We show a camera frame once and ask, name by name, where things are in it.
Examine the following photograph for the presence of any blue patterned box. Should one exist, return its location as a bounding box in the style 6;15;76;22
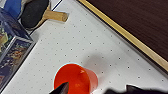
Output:
0;7;36;92

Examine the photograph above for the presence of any black brush wooden handle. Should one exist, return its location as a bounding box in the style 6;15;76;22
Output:
20;0;70;30

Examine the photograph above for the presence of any yellow wooden gaming table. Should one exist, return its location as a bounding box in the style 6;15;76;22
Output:
0;0;168;94

